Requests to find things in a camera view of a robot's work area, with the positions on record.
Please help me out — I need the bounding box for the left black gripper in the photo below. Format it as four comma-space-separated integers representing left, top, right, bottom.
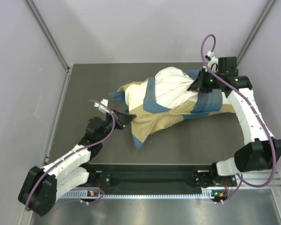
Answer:
97, 108, 135, 142

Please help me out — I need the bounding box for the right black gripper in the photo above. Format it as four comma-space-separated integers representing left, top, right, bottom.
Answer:
191, 67, 226, 93

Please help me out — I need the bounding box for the white pillow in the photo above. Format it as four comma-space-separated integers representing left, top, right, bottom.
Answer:
125, 67, 199, 113

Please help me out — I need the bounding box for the checkered blue beige white pillowcase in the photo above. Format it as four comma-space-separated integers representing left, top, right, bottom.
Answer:
109, 81, 234, 150

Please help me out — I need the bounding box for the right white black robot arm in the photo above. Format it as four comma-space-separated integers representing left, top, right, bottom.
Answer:
185, 56, 281, 186

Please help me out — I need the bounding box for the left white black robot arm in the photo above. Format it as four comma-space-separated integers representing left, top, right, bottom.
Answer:
18, 109, 137, 216

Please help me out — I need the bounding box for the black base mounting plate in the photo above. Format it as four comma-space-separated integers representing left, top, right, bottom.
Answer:
90, 163, 237, 188

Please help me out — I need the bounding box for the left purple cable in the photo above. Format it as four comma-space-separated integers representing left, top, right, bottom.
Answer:
25, 99, 115, 211

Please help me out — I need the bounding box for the purple cable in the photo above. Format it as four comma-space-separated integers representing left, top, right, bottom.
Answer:
25, 99, 115, 211
200, 34, 278, 188

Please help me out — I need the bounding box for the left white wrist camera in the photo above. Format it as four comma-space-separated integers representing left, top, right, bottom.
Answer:
96, 98, 109, 113

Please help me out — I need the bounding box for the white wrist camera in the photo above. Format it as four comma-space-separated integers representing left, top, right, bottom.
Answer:
96, 98, 109, 113
205, 51, 218, 72

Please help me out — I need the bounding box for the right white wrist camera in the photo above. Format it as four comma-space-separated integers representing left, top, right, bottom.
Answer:
205, 51, 218, 72

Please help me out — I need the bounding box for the grey slotted cable duct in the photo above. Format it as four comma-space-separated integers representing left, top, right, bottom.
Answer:
58, 189, 228, 200

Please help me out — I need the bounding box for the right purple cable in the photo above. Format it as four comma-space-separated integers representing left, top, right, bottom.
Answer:
200, 34, 278, 188

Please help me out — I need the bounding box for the right aluminium frame post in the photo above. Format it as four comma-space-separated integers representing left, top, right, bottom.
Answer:
237, 0, 277, 66

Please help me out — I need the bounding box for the aluminium frame post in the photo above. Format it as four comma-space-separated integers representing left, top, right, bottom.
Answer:
24, 0, 70, 71
237, 0, 277, 66

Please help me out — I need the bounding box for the left aluminium frame post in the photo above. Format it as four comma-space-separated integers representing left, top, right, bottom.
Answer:
24, 0, 70, 71

